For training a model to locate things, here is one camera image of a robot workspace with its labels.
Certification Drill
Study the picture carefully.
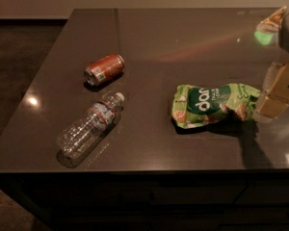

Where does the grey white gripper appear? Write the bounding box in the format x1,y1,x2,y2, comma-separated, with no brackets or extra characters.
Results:
253,3,289,123

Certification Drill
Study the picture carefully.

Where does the red coke can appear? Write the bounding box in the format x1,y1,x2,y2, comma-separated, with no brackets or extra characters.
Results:
84,54,124,87

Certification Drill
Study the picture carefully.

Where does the green chip bag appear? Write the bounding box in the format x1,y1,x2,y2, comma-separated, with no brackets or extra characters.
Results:
171,84,261,129

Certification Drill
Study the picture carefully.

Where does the clear plastic water bottle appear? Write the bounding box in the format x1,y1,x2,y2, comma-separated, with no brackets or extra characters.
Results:
57,92,124,160

